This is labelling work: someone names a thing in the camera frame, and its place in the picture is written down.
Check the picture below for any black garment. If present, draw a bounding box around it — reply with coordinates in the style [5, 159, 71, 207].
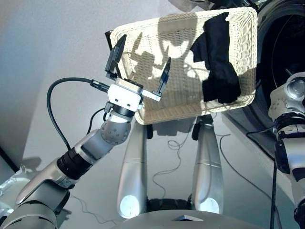
[190, 11, 242, 104]

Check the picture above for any pale woven basket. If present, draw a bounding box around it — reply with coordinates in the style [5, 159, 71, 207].
[108, 6, 259, 126]

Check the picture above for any pale washing machine plinth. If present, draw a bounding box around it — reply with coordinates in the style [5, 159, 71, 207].
[221, 111, 299, 204]

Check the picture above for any grey washing machine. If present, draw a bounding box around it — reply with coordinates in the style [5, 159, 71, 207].
[247, 0, 305, 165]

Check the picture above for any black robot waist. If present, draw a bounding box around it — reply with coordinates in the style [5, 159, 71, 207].
[146, 197, 194, 212]

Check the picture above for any silver robot torso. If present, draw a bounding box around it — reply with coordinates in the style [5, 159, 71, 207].
[121, 209, 263, 229]

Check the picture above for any white plastic floor object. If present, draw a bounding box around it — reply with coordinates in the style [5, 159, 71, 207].
[0, 167, 32, 217]

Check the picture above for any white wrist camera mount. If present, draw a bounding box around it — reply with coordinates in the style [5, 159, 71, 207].
[106, 78, 144, 112]

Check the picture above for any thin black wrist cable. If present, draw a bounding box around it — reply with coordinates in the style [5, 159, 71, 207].
[86, 101, 113, 135]

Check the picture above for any thin grey floor cable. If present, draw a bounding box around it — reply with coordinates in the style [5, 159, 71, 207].
[71, 195, 118, 225]
[152, 133, 192, 197]
[218, 134, 283, 229]

